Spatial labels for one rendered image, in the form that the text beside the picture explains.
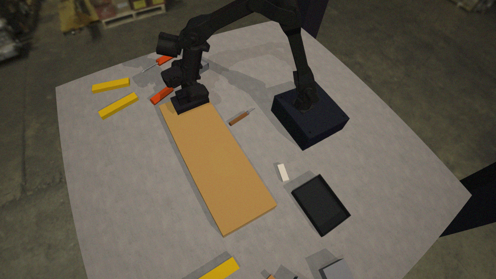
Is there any cream rectangular block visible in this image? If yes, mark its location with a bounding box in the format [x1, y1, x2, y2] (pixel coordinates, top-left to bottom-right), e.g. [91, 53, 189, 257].
[277, 164, 289, 182]

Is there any orange-handled awl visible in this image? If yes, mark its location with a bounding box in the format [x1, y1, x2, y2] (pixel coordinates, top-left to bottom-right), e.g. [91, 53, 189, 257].
[150, 87, 174, 105]
[142, 55, 174, 72]

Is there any tan rectangular floor panel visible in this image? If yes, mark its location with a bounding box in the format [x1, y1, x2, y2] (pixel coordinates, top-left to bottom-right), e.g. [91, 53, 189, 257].
[159, 101, 277, 238]

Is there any awl with wooden handle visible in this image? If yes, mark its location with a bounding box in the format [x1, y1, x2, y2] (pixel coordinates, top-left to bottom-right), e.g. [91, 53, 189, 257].
[229, 111, 250, 126]

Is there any yellow rectangular bar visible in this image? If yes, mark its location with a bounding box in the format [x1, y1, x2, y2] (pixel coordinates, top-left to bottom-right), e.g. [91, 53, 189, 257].
[199, 257, 239, 279]
[92, 78, 130, 94]
[98, 92, 139, 120]

